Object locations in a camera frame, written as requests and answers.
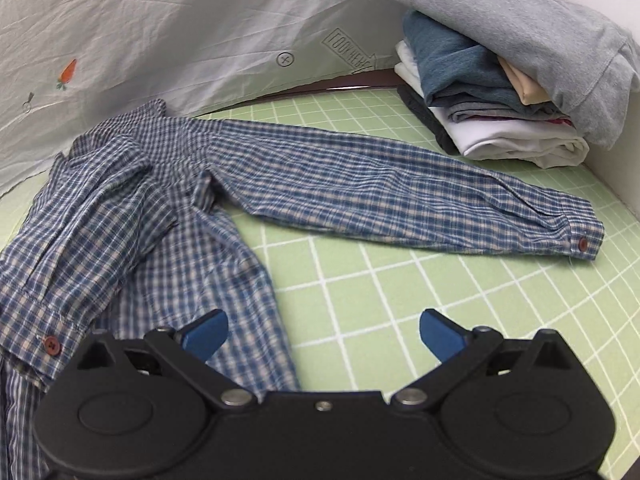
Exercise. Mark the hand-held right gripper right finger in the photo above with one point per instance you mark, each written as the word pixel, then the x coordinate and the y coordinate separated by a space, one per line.
pixel 440 335

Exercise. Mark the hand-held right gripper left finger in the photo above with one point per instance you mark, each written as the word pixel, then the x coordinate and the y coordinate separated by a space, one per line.
pixel 207 335

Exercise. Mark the blue plaid button shirt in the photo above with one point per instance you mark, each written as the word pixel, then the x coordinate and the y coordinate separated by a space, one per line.
pixel 150 220

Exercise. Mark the green grid cutting mat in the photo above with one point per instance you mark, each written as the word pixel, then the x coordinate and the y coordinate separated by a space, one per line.
pixel 380 285

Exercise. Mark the black folded garment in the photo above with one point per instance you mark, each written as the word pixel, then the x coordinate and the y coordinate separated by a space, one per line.
pixel 425 115

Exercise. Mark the light grey folded garment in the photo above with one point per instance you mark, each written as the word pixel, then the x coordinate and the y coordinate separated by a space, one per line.
pixel 480 109

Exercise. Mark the beige folded garment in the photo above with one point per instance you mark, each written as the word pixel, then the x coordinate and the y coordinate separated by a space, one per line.
pixel 525 82

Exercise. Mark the small white folded garment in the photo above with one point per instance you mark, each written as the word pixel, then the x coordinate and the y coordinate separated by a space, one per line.
pixel 407 67

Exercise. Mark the blue folded garment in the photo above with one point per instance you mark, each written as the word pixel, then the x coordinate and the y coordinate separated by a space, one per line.
pixel 455 65

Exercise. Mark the grey carrot print sheet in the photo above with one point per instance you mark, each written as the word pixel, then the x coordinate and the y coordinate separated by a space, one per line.
pixel 150 50

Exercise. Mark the grey folded sweatshirt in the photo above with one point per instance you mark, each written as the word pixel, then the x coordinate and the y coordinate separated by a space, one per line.
pixel 540 25

